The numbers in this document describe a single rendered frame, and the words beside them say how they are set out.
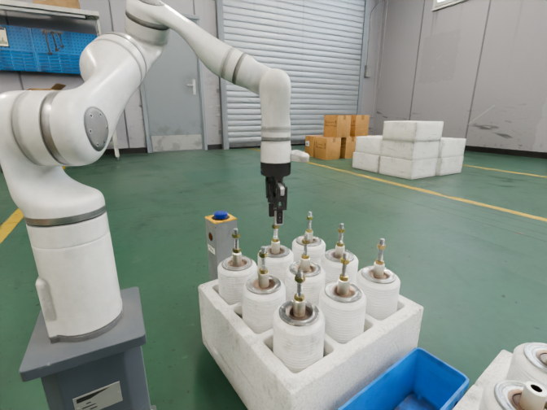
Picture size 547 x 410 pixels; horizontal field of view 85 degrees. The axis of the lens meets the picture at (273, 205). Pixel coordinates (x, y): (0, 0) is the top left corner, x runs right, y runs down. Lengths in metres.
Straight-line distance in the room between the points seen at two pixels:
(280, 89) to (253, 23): 5.37
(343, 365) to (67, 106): 0.58
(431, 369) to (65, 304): 0.69
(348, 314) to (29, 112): 0.58
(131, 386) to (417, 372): 0.58
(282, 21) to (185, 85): 2.14
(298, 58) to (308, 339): 6.00
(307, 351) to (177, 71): 5.21
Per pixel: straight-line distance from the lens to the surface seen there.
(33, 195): 0.46
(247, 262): 0.76
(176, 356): 0.91
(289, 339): 0.57
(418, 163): 3.24
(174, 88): 5.49
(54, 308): 0.52
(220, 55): 0.73
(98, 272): 0.49
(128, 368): 0.55
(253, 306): 0.65
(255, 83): 0.76
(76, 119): 0.42
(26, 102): 0.45
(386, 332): 0.71
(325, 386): 0.62
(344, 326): 0.65
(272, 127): 0.70
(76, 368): 0.53
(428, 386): 0.82
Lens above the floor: 0.60
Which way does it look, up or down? 17 degrees down
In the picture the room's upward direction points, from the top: straight up
